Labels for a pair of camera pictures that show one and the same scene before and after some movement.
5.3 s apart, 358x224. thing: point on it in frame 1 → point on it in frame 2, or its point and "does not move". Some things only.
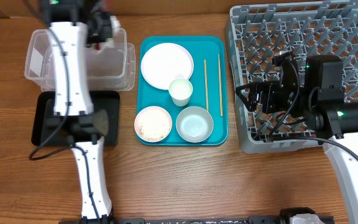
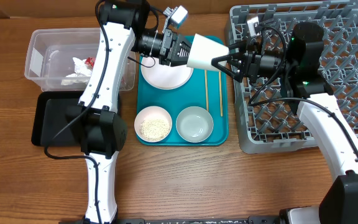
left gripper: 107,30 → 169,40
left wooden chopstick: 206,79 does not move
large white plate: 165,62 does not move
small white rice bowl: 153,124 does not move
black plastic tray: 42,106 does not move
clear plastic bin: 112,70 does not move
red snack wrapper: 97,46 → 91,61
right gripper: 268,90 → 246,64
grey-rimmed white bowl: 194,124 does not move
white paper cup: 180,90 → 203,51
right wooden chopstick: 221,112 does not move
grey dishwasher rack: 255,33 does not move
